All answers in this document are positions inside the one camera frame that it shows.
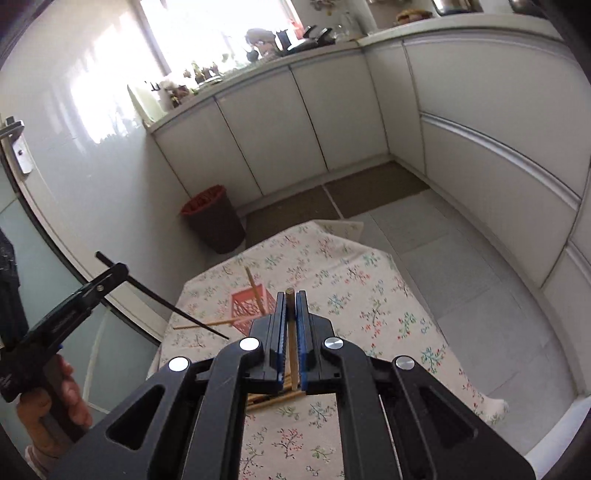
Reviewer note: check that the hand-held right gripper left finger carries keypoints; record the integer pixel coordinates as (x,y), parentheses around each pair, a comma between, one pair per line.
(282,323)

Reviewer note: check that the basket of food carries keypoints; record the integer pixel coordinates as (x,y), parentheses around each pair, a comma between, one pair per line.
(412,17)

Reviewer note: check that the frosted glass sliding door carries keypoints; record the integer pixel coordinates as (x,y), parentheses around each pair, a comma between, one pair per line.
(27,258)

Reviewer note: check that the white kitchen countertop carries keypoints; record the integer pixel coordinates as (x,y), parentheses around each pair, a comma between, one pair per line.
(323,50)

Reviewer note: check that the row of small ornaments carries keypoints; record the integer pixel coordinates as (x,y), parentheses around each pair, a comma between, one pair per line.
(205,71)

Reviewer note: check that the steel kettle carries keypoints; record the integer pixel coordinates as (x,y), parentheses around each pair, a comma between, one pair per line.
(455,5)

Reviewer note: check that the dark patterned clothing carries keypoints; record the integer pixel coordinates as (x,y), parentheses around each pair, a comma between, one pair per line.
(7,286)

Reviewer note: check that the wooden chopstick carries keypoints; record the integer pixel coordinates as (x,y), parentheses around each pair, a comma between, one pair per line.
(290,304)
(277,398)
(265,392)
(255,290)
(207,322)

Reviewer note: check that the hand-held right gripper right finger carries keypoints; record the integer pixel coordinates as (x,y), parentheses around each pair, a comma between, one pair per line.
(301,323)

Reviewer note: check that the brown floor mat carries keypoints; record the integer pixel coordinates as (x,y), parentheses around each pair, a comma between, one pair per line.
(291,203)
(374,184)

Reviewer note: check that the person's left hand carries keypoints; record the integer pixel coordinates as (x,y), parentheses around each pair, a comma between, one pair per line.
(74,397)

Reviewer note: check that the brown trash bin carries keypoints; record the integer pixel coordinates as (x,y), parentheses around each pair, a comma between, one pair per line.
(214,221)

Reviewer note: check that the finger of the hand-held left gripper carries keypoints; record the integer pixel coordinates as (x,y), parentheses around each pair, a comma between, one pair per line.
(107,279)

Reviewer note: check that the floral tablecloth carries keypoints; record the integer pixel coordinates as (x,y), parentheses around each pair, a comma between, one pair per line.
(351,295)

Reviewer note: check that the red chopstick holder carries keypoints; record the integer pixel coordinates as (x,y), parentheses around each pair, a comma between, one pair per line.
(244,307)

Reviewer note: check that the black frying pan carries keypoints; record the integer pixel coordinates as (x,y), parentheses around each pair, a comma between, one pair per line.
(309,41)

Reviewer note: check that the white kitchen base cabinets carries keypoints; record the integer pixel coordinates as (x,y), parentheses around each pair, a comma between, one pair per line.
(485,115)

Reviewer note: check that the white cutting board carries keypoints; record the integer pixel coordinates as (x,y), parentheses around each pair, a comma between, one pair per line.
(145,104)

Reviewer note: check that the grey figurine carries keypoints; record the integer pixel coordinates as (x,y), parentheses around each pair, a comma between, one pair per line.
(259,39)

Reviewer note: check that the black chopstick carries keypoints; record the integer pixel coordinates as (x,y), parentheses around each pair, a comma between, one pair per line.
(184,314)

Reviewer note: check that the kitchen window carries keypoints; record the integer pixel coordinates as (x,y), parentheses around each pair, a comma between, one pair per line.
(217,32)

